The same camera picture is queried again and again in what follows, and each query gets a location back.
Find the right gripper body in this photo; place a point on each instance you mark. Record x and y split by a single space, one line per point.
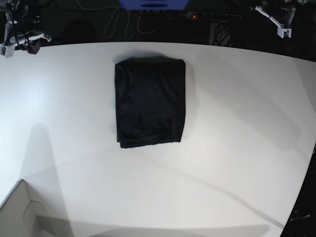
14 38

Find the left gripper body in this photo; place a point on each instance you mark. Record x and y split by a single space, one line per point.
271 18

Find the dark navy t-shirt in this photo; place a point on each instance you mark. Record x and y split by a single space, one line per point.
150 101

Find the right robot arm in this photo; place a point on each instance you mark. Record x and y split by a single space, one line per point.
20 26

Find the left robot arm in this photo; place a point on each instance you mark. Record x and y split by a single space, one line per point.
287 14

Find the white power strip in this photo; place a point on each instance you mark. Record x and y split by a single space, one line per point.
212 16

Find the blue box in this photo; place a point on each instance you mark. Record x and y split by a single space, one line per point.
153 4

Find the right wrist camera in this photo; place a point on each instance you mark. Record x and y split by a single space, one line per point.
7 51

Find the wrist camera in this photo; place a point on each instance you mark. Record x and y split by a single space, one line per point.
284 32
7 51

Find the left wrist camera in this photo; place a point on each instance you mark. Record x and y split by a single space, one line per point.
284 32

